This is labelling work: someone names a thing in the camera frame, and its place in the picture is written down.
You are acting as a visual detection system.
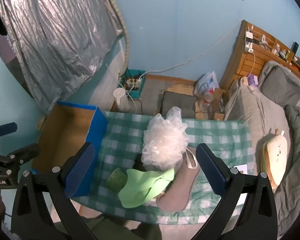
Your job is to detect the blue cardboard box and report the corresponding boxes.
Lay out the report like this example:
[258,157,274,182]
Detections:
[31,101,108,198]

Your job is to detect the teal plastic basket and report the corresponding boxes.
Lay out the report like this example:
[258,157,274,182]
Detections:
[119,69,146,99]

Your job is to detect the clear bottle with red cap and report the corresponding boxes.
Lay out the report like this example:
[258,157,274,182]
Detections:
[202,88,215,105]

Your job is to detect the light green cloth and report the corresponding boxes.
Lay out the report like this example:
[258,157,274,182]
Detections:
[118,168,175,208]

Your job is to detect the wooden headboard shelf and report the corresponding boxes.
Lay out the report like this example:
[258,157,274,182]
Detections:
[219,19,300,90]

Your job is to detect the white mesh bath loofah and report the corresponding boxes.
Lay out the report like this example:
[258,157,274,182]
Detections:
[141,107,199,172]

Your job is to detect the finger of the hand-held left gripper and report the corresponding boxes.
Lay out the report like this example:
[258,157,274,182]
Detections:
[0,143,41,170]
[0,122,18,138]

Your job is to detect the white power strip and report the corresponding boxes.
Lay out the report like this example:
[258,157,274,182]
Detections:
[125,77,142,88]

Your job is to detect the light grey duvet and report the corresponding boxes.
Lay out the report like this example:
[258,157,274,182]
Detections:
[225,84,294,155]

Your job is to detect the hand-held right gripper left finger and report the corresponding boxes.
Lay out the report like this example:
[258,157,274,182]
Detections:
[11,142,100,240]

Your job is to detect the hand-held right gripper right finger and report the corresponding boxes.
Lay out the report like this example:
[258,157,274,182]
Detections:
[195,143,278,240]

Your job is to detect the grey seat cushion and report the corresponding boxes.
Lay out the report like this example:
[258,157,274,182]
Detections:
[160,91,198,118]

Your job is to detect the grey floor mat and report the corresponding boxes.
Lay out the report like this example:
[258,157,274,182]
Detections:
[140,75,198,108]

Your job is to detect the cream toast plush toy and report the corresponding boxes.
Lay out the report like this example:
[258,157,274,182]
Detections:
[260,129,288,193]

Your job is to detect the white charger block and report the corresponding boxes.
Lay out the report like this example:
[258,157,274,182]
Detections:
[244,31,254,53]

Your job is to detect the green checkered tablecloth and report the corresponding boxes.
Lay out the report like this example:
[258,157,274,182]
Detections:
[72,111,253,227]

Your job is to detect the white wall cable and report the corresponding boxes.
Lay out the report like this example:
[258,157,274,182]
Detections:
[140,20,243,77]

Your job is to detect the brown cardboard box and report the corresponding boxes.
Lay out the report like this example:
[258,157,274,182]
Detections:
[195,89,227,120]

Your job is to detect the dark grey quilt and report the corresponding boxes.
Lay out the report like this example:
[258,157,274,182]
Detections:
[272,105,300,230]

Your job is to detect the grey pillow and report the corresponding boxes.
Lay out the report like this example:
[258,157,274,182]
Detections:
[259,65,300,109]

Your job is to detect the lilac hanging garment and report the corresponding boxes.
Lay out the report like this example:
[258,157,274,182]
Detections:
[0,30,17,63]

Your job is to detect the white plastic bag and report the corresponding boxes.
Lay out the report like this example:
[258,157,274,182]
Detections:
[195,71,220,94]

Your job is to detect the green ribbed sponge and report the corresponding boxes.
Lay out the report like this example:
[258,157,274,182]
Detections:
[107,167,129,192]

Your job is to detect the pink towel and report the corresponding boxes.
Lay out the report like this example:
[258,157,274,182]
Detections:
[156,152,200,212]

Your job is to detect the silver foil curtain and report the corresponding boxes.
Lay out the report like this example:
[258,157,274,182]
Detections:
[0,0,127,110]

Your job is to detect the beige corrugated hose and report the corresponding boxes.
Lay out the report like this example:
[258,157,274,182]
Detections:
[101,0,130,75]

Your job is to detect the white cylindrical humidifier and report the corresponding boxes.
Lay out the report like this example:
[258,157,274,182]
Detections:
[113,88,130,112]

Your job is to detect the white flat box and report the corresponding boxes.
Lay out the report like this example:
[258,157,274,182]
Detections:
[232,164,248,174]

